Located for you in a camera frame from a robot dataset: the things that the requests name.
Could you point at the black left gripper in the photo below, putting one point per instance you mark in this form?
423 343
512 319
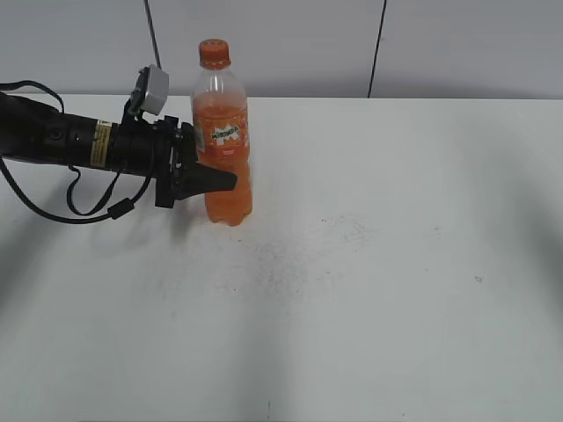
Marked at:
164 151

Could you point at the orange Mirinda soda bottle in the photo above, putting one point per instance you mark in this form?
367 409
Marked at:
220 120

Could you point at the orange bottle cap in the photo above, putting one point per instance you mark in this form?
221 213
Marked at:
214 54

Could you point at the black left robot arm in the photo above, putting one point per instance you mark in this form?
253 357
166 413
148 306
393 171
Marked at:
38 133

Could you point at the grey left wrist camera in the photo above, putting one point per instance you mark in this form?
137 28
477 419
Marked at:
150 92

